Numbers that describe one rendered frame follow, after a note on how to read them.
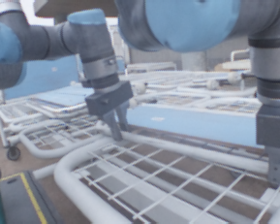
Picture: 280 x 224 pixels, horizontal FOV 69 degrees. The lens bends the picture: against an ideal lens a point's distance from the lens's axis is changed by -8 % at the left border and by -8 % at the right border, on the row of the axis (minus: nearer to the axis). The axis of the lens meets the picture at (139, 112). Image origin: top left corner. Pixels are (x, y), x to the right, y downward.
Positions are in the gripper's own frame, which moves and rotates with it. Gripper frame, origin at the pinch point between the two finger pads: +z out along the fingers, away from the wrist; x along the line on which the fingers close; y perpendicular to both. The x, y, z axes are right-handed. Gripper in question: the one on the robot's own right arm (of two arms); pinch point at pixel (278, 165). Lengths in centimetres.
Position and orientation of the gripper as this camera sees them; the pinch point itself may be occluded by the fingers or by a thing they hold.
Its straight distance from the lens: 44.6
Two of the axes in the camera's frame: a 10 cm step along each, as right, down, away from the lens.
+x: -6.4, 4.4, -6.3
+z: 2.3, 9.0, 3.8
